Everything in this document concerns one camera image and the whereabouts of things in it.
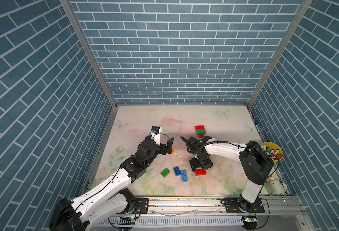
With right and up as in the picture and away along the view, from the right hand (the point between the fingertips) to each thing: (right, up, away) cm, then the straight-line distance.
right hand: (198, 170), depth 86 cm
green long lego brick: (+4, +22, +14) cm, 26 cm away
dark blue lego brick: (-13, 0, 0) cm, 13 cm away
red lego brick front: (+1, 0, -2) cm, 2 cm away
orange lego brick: (-16, +10, +8) cm, 20 cm away
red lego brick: (+5, +24, +22) cm, 33 cm away
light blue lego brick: (-9, -4, -2) cm, 10 cm away
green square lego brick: (-20, -1, -1) cm, 20 cm away
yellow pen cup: (+43, +13, -3) cm, 45 cm away
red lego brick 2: (+4, +19, +15) cm, 25 cm away
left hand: (-17, +21, -10) cm, 29 cm away
